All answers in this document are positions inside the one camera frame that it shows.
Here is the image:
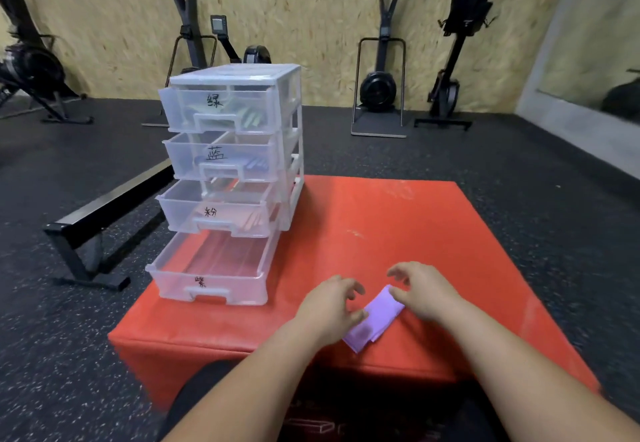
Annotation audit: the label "folded blue cloths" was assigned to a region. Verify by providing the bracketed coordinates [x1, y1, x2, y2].
[233, 156, 271, 171]

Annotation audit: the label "black rower with monitor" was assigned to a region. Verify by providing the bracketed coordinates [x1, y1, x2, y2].
[209, 15, 273, 66]

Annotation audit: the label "purple cloth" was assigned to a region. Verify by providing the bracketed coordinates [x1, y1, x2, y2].
[342, 285, 406, 354]

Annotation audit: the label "person's black trousers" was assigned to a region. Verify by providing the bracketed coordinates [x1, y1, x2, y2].
[158, 359, 502, 442]

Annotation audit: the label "red foam plyo box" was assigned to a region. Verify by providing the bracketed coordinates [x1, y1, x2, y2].
[108, 175, 602, 413]

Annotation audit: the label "person's right forearm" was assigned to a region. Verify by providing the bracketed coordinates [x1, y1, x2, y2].
[442, 302, 640, 442]

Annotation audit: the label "black ski trainer with platform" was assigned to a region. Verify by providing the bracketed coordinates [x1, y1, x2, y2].
[350, 0, 414, 138]

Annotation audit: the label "black metal floor beam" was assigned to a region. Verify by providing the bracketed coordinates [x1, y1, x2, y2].
[42, 158, 176, 292]

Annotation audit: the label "black rowing machine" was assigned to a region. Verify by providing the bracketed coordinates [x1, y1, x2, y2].
[0, 0, 94, 125]

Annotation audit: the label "wall mirror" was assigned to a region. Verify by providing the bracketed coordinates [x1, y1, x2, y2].
[537, 0, 640, 126]

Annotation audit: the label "clear plastic drawer cabinet frame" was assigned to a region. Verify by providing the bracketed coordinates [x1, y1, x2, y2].
[169, 63, 305, 232]

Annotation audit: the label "black ski trainer machine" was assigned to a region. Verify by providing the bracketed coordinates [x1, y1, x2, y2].
[141, 0, 219, 128]

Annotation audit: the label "black upright exercise machine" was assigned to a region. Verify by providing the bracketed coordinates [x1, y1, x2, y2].
[414, 0, 497, 132]

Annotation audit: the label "person's right hand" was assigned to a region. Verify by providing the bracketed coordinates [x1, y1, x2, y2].
[387, 261, 469, 323]

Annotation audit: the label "person's left forearm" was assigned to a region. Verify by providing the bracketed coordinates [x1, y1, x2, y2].
[161, 321, 326, 442]

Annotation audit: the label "person's left hand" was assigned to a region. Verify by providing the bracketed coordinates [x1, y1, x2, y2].
[294, 275, 370, 349]

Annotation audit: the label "empty clear plastic drawer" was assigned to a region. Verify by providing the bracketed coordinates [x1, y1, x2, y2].
[145, 230, 282, 306]

